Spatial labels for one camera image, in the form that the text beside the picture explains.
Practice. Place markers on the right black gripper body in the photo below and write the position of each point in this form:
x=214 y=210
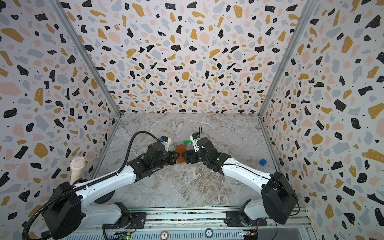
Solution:
x=192 y=156

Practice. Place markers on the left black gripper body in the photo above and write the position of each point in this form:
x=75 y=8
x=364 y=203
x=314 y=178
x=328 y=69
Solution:
x=165 y=162

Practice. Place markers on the brown leather card holder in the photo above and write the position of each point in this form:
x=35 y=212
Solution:
x=181 y=149

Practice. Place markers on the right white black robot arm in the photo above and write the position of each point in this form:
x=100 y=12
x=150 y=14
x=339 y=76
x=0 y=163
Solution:
x=278 y=199

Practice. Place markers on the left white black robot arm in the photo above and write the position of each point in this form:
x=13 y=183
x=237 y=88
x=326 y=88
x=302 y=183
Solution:
x=82 y=204

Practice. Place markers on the small blue cube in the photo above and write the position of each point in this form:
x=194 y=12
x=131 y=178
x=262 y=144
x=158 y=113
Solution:
x=263 y=162

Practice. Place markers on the beige foam microphone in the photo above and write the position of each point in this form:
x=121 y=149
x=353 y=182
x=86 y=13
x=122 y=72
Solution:
x=77 y=164

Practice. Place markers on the aluminium mounting rail frame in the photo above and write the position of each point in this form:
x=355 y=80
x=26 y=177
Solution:
x=203 y=223

